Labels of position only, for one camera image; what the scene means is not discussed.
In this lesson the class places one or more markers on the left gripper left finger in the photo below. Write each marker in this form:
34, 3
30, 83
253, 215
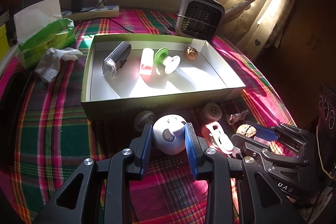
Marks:
78, 199

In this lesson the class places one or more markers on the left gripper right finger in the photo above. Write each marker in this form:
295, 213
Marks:
260, 199

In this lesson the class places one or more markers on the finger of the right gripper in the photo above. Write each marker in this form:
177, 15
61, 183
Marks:
292, 137
252, 145

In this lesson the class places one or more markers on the walnut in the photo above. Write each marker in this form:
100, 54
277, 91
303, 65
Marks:
190, 53
246, 130

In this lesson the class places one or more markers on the pink white clip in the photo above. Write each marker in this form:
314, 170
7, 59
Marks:
217, 138

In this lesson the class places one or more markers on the white round roll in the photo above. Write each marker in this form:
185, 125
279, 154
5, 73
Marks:
211, 112

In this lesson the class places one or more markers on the white earbud case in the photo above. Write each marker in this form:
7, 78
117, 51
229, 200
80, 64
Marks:
169, 134

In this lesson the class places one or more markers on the green white thread spool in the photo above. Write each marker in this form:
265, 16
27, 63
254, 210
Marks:
170, 63

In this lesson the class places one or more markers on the pink cylindrical case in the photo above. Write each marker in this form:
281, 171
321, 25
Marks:
146, 63

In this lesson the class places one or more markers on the green cardboard box tray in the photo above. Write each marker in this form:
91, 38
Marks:
209, 78

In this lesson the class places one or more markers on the crumpled white tissue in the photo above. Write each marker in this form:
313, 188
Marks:
49, 65

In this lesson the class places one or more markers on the black comb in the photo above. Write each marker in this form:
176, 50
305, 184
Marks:
11, 105

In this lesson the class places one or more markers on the grey mini fan heater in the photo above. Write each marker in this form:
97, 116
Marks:
199, 19

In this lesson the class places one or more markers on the white power strip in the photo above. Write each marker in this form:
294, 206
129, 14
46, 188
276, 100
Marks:
104, 12

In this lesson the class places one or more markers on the green tissue pack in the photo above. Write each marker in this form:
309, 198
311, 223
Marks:
40, 27

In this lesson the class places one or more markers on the yellow green box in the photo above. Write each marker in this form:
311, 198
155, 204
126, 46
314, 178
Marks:
4, 46

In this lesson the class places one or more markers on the black charger adapter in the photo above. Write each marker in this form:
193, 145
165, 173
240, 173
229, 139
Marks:
76, 5

